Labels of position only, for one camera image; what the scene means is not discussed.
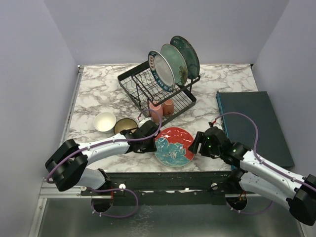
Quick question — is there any red plate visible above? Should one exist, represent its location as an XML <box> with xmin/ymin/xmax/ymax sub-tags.
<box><xmin>155</xmin><ymin>127</ymin><xmax>194</xmax><ymax>168</ymax></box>

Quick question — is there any plain pink mug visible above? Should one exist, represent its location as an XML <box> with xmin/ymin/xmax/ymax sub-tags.
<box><xmin>149</xmin><ymin>101</ymin><xmax>163</xmax><ymax>122</ymax></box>

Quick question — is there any pink printed coffee mug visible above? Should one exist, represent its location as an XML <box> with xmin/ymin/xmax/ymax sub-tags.
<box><xmin>162</xmin><ymin>98</ymin><xmax>174</xmax><ymax>116</ymax></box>

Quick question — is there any black wire dish rack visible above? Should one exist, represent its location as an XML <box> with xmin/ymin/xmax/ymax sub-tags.
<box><xmin>118</xmin><ymin>61</ymin><xmax>200</xmax><ymax>125</ymax></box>

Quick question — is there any light blue floral plate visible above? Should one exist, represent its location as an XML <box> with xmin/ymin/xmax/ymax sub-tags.
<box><xmin>160</xmin><ymin>44</ymin><xmax>188</xmax><ymax>85</ymax></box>

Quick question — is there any blue ceramic plate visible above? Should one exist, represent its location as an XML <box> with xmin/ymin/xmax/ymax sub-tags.
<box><xmin>170</xmin><ymin>36</ymin><xmax>200</xmax><ymax>79</ymax></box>

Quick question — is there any white plate lettered rim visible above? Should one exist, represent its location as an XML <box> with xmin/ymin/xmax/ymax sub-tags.
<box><xmin>148</xmin><ymin>50</ymin><xmax>175</xmax><ymax>92</ymax></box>

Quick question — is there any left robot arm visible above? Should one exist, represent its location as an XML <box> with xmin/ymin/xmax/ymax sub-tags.
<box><xmin>45</xmin><ymin>120</ymin><xmax>161</xmax><ymax>195</ymax></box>

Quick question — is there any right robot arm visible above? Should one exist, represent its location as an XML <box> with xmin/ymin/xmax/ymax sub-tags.
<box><xmin>189</xmin><ymin>126</ymin><xmax>316</xmax><ymax>226</ymax></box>

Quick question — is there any dark bowl cream inside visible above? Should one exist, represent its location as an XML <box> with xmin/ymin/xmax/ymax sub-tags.
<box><xmin>114</xmin><ymin>118</ymin><xmax>138</xmax><ymax>134</ymax></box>

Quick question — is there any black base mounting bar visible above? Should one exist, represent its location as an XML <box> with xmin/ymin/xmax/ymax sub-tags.
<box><xmin>81</xmin><ymin>170</ymin><xmax>247</xmax><ymax>206</ymax></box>

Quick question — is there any white small bowl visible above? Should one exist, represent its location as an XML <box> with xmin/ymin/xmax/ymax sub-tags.
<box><xmin>93</xmin><ymin>112</ymin><xmax>117</xmax><ymax>132</ymax></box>

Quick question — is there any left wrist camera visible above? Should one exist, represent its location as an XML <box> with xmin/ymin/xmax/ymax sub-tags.
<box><xmin>139</xmin><ymin>118</ymin><xmax>153</xmax><ymax>126</ymax></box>

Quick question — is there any blue network switch box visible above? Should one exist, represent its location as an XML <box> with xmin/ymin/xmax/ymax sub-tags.
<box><xmin>216</xmin><ymin>91</ymin><xmax>295</xmax><ymax>168</ymax></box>

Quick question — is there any left aluminium rail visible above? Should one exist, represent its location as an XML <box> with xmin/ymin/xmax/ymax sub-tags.
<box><xmin>58</xmin><ymin>65</ymin><xmax>84</xmax><ymax>147</ymax></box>

